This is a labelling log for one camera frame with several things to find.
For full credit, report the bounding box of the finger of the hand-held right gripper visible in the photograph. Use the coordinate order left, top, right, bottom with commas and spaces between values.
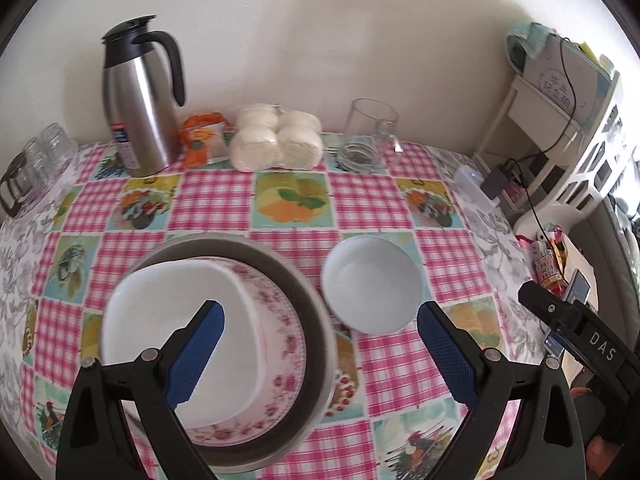
518, 281, 631, 386

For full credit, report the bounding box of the small blue box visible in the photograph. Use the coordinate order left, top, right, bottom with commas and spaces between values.
569, 269, 592, 304

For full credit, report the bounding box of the white square bowl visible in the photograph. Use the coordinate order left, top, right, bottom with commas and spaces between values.
100, 259, 273, 431

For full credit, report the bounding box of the clear glass cup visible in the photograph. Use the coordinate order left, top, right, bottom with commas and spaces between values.
40, 122, 77, 166
20, 137, 51, 181

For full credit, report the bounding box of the bag of white buns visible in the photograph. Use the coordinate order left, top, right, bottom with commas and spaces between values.
229, 103, 324, 173

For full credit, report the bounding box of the black power adapter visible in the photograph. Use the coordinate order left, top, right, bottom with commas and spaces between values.
480, 167, 511, 200

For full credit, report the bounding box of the small orange patterned bowl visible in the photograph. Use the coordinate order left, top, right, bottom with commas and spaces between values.
321, 237, 425, 336

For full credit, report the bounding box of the grey leaf print tablecloth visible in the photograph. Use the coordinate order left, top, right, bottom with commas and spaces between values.
0, 140, 566, 480

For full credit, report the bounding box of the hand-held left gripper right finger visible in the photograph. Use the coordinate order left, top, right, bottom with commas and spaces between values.
416, 300, 587, 480

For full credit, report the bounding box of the round stainless steel plate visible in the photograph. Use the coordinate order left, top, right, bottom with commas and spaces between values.
112, 234, 337, 471

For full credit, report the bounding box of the colourful snack packet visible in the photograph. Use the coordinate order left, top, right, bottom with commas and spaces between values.
532, 230, 571, 291

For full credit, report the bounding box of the white plastic box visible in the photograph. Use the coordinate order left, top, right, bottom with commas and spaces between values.
452, 164, 501, 213

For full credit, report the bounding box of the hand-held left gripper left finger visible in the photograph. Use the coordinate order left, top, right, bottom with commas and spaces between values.
55, 299, 226, 480

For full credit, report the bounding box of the white shelf unit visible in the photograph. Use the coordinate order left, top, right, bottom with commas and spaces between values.
472, 20, 640, 241

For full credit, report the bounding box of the orange snack packet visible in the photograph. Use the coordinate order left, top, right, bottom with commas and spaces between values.
180, 112, 236, 170

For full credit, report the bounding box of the round pink floral plate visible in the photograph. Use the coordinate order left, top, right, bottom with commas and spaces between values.
165, 255, 308, 445

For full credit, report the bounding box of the glass teapot black handle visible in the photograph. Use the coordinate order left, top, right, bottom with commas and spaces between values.
0, 152, 36, 218

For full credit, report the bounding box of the clear glass mug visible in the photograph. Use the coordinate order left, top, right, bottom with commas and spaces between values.
336, 98, 406, 176

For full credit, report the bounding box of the stainless steel thermos jug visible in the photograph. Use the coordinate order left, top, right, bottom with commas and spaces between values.
101, 15, 187, 178

